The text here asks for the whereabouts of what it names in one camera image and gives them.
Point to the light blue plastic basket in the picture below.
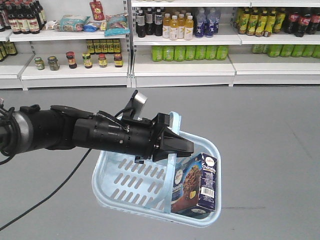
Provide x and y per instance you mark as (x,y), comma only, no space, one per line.
(146,189)

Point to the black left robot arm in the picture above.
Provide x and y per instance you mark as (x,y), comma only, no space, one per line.
(63,128)

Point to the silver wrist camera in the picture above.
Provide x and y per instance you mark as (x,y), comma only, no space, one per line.
(138,102)

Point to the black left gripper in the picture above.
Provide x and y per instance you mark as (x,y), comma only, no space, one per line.
(152,139)

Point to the chocolate cookie box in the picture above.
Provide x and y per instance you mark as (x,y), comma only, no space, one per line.
(194,186)

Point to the white supermarket shelf unit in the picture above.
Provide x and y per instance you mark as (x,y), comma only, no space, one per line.
(52,59)

